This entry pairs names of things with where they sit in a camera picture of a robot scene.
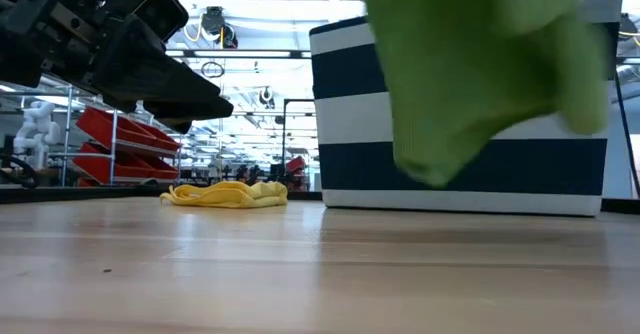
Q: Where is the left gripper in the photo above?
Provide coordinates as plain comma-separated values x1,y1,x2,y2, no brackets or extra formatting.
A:
0,0,222,113

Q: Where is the yellow towel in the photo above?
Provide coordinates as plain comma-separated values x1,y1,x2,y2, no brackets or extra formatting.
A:
159,180,290,209

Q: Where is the navy white striped fabric basket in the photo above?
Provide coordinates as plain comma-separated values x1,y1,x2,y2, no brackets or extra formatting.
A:
308,0,625,218

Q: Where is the green towel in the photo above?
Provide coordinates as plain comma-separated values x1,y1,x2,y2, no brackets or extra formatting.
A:
353,0,612,189

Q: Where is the red plastic bin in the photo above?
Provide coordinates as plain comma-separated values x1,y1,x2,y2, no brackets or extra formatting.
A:
133,121,181,153
72,141,156,183
137,154,180,180
75,106,157,148

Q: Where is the white robot figure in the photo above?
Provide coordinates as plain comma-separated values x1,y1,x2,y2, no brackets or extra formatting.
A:
13,101,61,170

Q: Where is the black hanging cable ring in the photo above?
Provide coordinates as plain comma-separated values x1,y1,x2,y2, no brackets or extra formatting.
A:
200,61,226,79

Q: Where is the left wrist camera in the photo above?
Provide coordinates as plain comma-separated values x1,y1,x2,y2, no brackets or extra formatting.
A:
107,0,190,43

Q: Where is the grey overhead rail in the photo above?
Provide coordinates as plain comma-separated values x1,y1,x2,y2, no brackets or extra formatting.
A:
164,47,312,60

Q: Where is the black cable reel yellow cord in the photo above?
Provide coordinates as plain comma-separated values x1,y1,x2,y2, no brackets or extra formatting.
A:
618,13,640,45
202,6,239,50

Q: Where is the black rectangular frame stand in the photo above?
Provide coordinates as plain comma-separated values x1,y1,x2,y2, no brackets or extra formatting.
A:
281,98,317,173

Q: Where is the metal wire shelf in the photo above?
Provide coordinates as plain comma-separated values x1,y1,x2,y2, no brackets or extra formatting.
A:
47,82,184,188

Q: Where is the black metal table frame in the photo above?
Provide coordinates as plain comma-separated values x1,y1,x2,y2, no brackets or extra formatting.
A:
0,184,640,215

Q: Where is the black curved hose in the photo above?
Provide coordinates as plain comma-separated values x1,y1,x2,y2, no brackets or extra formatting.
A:
0,153,41,190

